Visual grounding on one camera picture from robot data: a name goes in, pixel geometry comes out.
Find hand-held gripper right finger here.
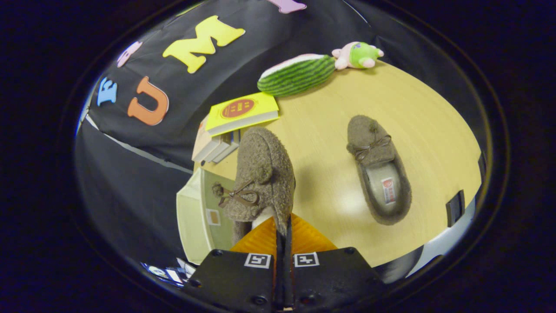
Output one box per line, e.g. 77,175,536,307
285,213,385,310

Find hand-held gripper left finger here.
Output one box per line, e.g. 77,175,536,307
185,216,285,311

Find pale green storage box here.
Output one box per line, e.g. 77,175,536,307
176,167,244,266

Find brown fuzzy shoe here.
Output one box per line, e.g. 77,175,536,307
346,115,412,226
212,127,296,246

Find blue printed packet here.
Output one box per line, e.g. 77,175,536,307
141,258,197,287

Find white book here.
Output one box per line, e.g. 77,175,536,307
212,133,233,163

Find blue cover book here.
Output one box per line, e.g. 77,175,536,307
224,130,241,158

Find beige book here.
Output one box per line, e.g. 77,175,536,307
192,115,222,162

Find black backdrop cloth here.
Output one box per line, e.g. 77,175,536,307
75,0,491,270

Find yellow book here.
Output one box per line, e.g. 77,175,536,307
205,92,280,137

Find watermelon slice plush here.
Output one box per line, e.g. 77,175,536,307
257,53,336,97

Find pink and green plush toy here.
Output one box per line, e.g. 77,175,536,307
332,41,384,70

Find black table bracket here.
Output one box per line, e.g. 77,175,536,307
446,190,466,228
477,151,488,185

